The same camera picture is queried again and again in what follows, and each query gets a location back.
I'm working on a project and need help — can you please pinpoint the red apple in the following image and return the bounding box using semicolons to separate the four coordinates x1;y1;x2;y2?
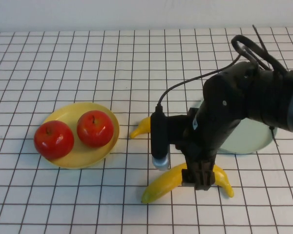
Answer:
77;110;114;148
33;120;75;160

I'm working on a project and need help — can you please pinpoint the black right camera cable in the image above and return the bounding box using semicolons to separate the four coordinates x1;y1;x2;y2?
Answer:
156;54;242;113

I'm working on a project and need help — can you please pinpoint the pale teal round plate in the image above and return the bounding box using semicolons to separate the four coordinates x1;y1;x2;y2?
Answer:
197;99;278;155

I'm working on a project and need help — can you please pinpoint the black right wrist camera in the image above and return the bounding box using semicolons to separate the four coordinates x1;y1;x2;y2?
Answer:
150;108;198;171

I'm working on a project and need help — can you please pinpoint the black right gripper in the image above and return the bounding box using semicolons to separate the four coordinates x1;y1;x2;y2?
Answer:
182;107;232;191

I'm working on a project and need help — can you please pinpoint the yellow round plate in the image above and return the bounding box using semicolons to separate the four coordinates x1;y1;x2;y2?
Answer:
40;101;120;170

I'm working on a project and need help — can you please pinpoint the yellow banana with hooked stem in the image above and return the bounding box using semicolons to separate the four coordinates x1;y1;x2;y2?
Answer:
141;162;234;204

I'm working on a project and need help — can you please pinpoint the white grid tablecloth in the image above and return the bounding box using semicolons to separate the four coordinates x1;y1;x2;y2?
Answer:
0;27;293;234

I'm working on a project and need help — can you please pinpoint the yellow banana with green tip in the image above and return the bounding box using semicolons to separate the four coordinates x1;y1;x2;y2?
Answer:
129;116;152;139

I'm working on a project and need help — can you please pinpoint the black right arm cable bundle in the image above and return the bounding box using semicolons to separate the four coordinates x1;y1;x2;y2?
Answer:
231;24;290;74

